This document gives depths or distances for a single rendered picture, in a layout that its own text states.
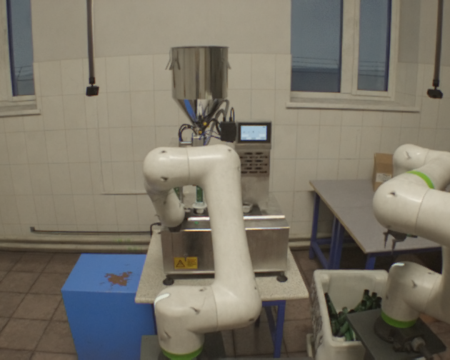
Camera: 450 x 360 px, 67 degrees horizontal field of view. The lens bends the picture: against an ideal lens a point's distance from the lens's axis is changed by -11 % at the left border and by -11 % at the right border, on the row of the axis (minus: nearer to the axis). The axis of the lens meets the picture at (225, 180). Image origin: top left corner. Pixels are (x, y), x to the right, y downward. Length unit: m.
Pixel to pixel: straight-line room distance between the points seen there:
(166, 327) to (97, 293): 1.13
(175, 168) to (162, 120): 2.20
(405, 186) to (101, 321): 1.78
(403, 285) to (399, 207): 0.39
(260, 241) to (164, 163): 0.82
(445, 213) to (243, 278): 0.54
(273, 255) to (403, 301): 0.78
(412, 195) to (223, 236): 0.50
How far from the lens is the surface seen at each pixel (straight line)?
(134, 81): 3.24
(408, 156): 1.29
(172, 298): 1.00
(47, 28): 3.48
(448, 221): 0.83
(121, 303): 2.12
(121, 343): 2.30
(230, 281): 1.02
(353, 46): 3.85
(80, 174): 3.51
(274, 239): 1.75
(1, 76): 4.12
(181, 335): 1.02
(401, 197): 0.85
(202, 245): 1.73
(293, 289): 1.79
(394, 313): 1.25
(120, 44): 3.27
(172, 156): 1.06
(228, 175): 1.06
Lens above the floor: 1.75
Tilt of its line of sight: 18 degrees down
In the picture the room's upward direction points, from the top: straight up
